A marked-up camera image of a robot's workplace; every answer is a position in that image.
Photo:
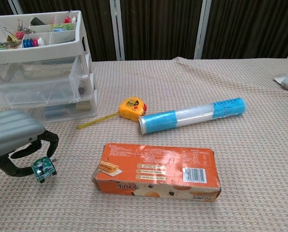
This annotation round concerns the patterned binder clip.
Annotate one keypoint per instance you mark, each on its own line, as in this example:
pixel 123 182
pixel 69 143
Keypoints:
pixel 1 45

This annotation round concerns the red pushpin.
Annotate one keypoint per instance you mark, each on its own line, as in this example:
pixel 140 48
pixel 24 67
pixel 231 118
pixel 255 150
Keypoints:
pixel 67 19

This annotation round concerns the pale yellow block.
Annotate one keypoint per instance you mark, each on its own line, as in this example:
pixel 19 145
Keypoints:
pixel 83 105

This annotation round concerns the blue round magnet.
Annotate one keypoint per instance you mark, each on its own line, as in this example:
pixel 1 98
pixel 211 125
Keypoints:
pixel 26 43

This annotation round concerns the white plastic drawer cabinet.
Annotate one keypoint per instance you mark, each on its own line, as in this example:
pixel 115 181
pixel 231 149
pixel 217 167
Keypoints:
pixel 37 54

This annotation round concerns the pink binder clip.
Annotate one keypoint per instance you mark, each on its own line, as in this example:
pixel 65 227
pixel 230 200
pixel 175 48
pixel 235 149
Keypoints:
pixel 19 35

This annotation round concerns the red round magnet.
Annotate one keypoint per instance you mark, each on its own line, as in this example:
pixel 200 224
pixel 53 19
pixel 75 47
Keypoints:
pixel 35 42

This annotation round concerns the flat blue item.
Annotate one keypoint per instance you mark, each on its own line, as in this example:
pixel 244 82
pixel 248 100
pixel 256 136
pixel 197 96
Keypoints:
pixel 55 113

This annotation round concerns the small black block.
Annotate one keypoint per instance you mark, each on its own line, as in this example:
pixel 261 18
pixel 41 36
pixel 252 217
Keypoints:
pixel 38 21

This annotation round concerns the white round magnet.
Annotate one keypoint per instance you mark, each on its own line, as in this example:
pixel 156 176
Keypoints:
pixel 41 41

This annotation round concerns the beige woven tablecloth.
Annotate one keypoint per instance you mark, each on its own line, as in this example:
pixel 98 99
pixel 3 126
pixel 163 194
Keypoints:
pixel 61 205

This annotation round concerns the gold binder clip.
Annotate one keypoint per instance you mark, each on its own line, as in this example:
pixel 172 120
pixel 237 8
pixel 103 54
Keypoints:
pixel 12 39

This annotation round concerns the black round knob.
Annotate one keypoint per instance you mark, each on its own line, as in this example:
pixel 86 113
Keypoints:
pixel 81 90

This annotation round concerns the orange snack carton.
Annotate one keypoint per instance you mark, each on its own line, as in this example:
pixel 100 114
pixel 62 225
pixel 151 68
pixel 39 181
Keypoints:
pixel 158 164

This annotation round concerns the clear drawer holding blue item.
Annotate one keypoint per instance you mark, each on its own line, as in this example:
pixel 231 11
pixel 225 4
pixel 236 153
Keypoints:
pixel 86 110

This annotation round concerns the yellow tape measure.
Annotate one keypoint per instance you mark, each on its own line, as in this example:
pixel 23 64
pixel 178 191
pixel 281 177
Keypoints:
pixel 130 108

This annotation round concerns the dark pleated curtain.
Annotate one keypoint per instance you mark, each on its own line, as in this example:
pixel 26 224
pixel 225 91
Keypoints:
pixel 158 24

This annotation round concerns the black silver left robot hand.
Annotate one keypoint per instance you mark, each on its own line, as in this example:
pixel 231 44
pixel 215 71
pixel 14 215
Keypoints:
pixel 13 133

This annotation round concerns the small blue oval piece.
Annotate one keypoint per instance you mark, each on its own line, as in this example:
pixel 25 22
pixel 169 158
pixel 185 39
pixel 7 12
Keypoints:
pixel 57 29

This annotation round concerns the cling film roll blue label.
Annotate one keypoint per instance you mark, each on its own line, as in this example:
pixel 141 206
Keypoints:
pixel 158 120

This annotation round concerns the green circuit board module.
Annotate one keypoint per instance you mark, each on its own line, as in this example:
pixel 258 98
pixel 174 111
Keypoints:
pixel 42 169

